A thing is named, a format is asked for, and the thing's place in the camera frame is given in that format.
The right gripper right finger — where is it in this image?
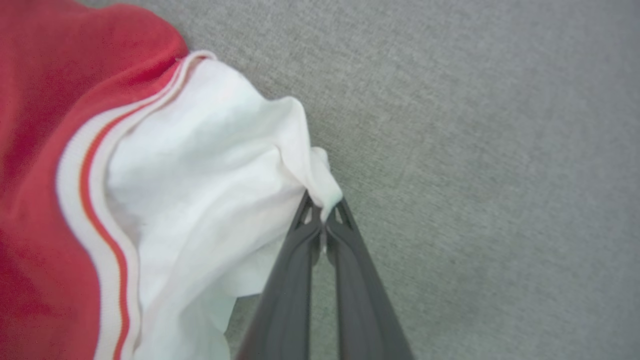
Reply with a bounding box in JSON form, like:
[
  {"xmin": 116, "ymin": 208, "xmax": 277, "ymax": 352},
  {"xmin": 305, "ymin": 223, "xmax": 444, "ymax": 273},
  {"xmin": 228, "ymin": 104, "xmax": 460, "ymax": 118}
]
[{"xmin": 324, "ymin": 198, "xmax": 416, "ymax": 360}]

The red and white garment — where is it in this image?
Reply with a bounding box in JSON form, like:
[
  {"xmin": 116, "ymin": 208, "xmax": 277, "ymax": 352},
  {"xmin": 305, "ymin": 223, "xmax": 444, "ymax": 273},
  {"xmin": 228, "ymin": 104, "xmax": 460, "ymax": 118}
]
[{"xmin": 0, "ymin": 0, "xmax": 345, "ymax": 360}]

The grey fabric sofa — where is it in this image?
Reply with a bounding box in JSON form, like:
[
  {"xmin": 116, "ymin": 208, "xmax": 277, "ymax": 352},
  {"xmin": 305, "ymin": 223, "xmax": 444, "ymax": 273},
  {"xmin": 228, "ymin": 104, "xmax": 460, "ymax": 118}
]
[{"xmin": 80, "ymin": 0, "xmax": 640, "ymax": 360}]

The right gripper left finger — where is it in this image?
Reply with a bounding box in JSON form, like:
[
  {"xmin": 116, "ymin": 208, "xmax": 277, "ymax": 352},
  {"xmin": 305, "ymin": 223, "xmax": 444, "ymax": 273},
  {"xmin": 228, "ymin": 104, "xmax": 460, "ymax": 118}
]
[{"xmin": 234, "ymin": 191, "xmax": 324, "ymax": 360}]

